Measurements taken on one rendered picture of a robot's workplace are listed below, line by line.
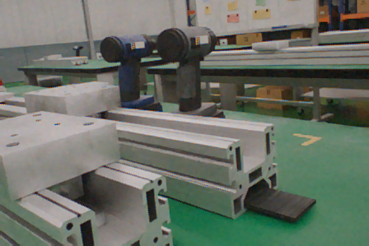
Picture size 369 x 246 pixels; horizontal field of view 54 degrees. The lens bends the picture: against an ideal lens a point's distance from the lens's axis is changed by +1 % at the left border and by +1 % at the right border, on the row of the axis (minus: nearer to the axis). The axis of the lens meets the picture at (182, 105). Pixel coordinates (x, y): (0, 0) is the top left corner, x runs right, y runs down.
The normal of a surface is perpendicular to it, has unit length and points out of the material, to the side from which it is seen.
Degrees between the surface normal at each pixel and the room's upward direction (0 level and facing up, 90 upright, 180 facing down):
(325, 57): 90
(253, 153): 90
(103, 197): 90
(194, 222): 0
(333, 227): 0
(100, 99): 90
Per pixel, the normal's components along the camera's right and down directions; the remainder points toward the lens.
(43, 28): 0.64, 0.08
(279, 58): -0.74, 0.19
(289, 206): -0.10, -0.98
